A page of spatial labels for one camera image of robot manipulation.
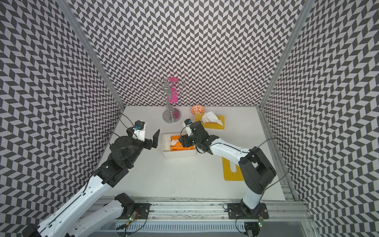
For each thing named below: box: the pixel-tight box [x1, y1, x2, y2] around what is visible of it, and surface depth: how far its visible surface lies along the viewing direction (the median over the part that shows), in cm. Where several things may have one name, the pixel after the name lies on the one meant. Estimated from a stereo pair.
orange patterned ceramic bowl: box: [190, 105, 206, 117], surface depth 117 cm
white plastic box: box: [161, 132, 197, 159], surface depth 92 cm
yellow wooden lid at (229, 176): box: [222, 156, 245, 182], surface depth 88 cm
